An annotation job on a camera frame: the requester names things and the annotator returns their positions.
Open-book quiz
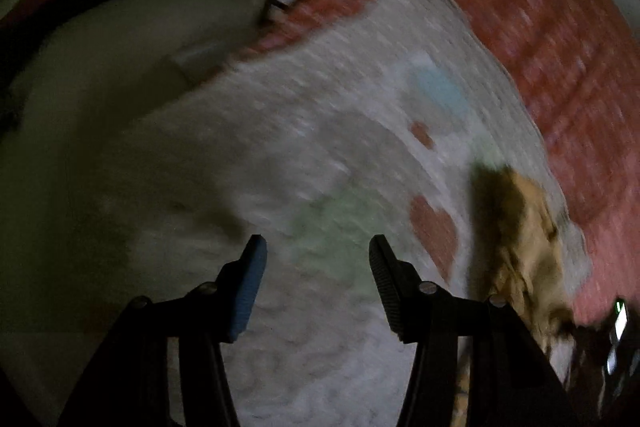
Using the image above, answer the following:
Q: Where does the white printed blanket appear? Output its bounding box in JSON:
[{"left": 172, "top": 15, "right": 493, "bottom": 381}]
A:
[{"left": 92, "top": 0, "right": 593, "bottom": 427}]

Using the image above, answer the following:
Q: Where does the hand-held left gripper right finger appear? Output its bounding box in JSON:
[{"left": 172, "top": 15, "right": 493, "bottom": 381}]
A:
[{"left": 368, "top": 234, "right": 581, "bottom": 427}]

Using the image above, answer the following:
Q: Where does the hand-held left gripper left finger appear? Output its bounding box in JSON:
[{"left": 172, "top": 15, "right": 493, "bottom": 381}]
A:
[{"left": 59, "top": 234, "right": 268, "bottom": 427}]

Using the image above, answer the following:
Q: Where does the red patterned blanket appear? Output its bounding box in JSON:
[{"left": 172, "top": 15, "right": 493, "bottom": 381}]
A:
[{"left": 235, "top": 0, "right": 640, "bottom": 358}]

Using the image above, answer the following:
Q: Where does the tan small garment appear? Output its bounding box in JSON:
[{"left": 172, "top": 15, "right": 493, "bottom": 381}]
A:
[{"left": 452, "top": 164, "right": 577, "bottom": 427}]

